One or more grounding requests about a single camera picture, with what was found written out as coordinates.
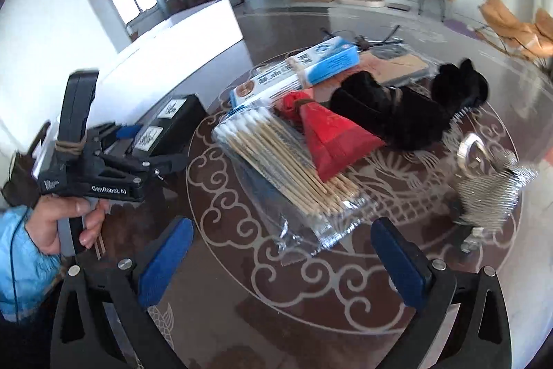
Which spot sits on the red cloth pouch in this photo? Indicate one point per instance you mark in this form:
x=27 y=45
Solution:
x=332 y=135

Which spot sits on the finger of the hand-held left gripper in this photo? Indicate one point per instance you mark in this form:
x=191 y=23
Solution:
x=164 y=166
x=127 y=132

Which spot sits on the black fuzzy cloth bundle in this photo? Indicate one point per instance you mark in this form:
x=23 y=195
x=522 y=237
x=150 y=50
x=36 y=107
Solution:
x=453 y=86

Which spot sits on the cotton swab pack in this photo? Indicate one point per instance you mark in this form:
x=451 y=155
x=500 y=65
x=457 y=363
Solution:
x=268 y=148

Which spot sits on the person's left hand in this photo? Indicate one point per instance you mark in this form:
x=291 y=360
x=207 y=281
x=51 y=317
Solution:
x=52 y=222

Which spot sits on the black velvet roll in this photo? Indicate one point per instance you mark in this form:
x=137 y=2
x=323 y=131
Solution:
x=389 y=118

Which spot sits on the round beige floor cushion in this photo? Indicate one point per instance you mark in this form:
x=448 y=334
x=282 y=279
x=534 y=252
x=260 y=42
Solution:
x=363 y=0

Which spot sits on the orange lounge chair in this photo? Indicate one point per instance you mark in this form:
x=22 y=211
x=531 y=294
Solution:
x=545 y=32
x=505 y=23

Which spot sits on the blue and white carton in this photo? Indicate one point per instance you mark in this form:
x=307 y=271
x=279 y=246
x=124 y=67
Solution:
x=332 y=60

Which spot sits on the long white carton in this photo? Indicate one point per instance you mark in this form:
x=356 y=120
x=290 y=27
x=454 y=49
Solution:
x=268 y=86

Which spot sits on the brown patterned glass desktop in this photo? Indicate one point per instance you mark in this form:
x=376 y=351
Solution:
x=216 y=300

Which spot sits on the white counter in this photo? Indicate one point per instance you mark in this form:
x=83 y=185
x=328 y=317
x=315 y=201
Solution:
x=181 y=44

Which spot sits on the silver mesh bow hair clip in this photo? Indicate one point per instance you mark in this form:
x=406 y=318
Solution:
x=488 y=196

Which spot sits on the person's left forearm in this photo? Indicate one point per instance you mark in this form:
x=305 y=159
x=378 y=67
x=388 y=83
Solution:
x=21 y=265

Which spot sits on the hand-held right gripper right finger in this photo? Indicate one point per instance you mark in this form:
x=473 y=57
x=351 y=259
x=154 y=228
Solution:
x=401 y=269

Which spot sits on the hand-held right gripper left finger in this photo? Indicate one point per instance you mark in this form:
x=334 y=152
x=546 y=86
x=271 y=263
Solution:
x=164 y=261

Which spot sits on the black box with white labels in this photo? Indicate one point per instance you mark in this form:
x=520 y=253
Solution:
x=185 y=114

